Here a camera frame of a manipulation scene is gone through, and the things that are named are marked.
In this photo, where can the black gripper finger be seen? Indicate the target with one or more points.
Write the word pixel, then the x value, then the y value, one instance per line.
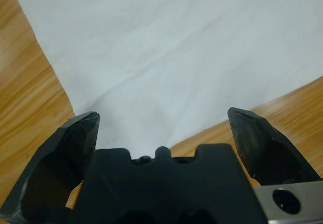
pixel 265 148
pixel 50 163

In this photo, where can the white t-shirt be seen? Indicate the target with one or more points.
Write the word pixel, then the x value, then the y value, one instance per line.
pixel 164 57

